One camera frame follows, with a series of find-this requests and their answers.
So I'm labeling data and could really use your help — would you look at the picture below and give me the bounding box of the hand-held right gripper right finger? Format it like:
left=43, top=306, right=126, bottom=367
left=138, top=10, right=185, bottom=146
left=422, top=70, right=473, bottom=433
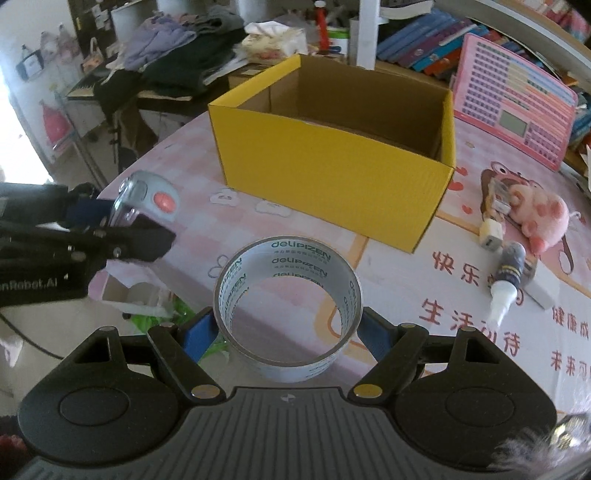
left=353, top=307, right=509, bottom=400

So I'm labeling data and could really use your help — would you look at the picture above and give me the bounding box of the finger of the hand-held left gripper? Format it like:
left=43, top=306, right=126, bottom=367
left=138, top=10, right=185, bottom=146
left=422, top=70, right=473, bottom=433
left=66, top=181, right=115, bottom=228
left=28, top=215, right=177, bottom=274

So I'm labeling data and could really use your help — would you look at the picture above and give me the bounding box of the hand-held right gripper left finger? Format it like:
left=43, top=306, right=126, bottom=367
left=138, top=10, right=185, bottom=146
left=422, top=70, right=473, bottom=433
left=69, top=307, right=227, bottom=401

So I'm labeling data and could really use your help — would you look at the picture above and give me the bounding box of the silver gadget with red button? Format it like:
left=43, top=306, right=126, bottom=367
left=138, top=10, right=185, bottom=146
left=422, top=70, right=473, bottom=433
left=111, top=171, right=181, bottom=228

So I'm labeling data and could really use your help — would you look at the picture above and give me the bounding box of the clear packing tape roll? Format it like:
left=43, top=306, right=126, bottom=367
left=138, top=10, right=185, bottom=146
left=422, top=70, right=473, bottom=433
left=213, top=236, right=363, bottom=383

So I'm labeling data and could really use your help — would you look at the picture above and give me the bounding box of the black glue bottle white tip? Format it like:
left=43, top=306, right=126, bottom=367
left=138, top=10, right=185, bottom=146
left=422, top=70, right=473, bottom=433
left=489, top=241, right=527, bottom=324

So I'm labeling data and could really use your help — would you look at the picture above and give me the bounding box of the white charger cube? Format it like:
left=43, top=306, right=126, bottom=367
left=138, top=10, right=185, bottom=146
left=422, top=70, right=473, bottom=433
left=479, top=219, right=504, bottom=251

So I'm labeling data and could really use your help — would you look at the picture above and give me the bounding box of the yellow cardboard box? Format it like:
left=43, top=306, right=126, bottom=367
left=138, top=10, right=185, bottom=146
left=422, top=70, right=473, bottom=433
left=208, top=53, right=458, bottom=254

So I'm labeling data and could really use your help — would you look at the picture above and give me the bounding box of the white rectangular block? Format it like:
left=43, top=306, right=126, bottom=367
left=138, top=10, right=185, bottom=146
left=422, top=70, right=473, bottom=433
left=519, top=263, right=570, bottom=310

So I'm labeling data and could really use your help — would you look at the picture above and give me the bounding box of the pink plush pig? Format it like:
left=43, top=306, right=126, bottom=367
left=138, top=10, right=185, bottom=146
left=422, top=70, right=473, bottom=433
left=505, top=182, right=572, bottom=256

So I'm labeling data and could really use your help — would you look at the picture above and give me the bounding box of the green plastic bag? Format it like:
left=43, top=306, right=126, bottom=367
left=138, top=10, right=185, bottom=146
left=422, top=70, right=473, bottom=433
left=128, top=295, right=232, bottom=361

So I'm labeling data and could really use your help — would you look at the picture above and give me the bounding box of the pink printed tablecloth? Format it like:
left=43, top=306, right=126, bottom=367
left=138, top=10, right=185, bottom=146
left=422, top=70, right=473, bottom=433
left=90, top=111, right=591, bottom=416

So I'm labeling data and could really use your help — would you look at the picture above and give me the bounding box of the dark wooden desk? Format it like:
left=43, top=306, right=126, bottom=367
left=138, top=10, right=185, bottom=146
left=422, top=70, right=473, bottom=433
left=67, top=65, right=273, bottom=118

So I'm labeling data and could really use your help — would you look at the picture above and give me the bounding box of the pile of dark clothes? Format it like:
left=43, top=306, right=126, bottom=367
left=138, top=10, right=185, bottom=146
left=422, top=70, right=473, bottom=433
left=95, top=11, right=247, bottom=125

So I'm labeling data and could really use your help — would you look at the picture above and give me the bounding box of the purple cloth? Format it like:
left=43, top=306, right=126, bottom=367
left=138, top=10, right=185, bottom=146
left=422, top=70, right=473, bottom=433
left=124, top=13, right=197, bottom=71

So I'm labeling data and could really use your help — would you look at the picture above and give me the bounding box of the pink toy laptop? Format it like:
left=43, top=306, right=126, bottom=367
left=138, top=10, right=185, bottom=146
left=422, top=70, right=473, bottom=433
left=452, top=33, right=579, bottom=172

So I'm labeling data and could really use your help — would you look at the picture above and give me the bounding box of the white green can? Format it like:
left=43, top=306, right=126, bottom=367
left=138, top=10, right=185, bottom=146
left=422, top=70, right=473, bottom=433
left=328, top=25, right=351, bottom=58

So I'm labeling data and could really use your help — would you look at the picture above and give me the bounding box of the red bottle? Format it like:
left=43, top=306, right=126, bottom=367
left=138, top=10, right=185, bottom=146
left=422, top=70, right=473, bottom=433
left=315, top=1, right=329, bottom=48

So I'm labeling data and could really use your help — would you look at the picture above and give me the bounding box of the row of colourful books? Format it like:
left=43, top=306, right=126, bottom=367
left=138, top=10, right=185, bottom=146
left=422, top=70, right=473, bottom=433
left=376, top=8, right=591, bottom=148

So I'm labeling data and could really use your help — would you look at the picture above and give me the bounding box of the white shelf post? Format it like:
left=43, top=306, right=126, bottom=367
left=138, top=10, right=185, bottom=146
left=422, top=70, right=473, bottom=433
left=358, top=0, right=385, bottom=70

